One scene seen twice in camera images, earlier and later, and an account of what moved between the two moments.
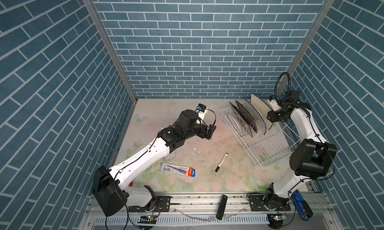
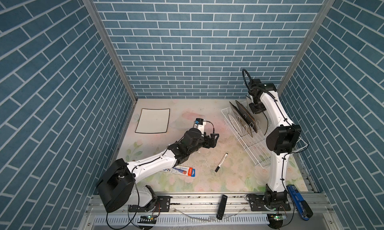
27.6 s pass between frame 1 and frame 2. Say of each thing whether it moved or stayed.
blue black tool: stayed
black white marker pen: stayed
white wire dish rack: stayed
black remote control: stayed
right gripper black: moved
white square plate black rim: moved
